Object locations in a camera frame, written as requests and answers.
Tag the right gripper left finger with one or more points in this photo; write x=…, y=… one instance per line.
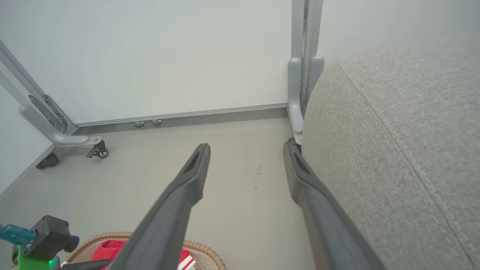
x=168, y=217

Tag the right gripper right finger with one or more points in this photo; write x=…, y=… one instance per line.
x=322, y=217

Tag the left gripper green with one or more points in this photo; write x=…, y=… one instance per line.
x=33, y=262

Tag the red and white garment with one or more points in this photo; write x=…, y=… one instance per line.
x=107, y=250

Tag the woven rim laundry basket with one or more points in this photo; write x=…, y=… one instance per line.
x=206, y=258

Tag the grey fabric ottoman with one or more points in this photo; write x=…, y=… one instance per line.
x=393, y=157

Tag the small metal levelling foot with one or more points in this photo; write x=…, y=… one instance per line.
x=139, y=123
x=156, y=122

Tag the black caster wheel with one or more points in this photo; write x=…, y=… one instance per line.
x=48, y=161

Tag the grey partition stand foot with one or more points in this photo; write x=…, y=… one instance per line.
x=296, y=90
x=56, y=129

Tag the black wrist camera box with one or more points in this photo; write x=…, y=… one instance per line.
x=48, y=236

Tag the caster with metal bracket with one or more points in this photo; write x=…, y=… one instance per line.
x=98, y=150

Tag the grey partition base rail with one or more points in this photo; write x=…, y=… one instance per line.
x=187, y=118

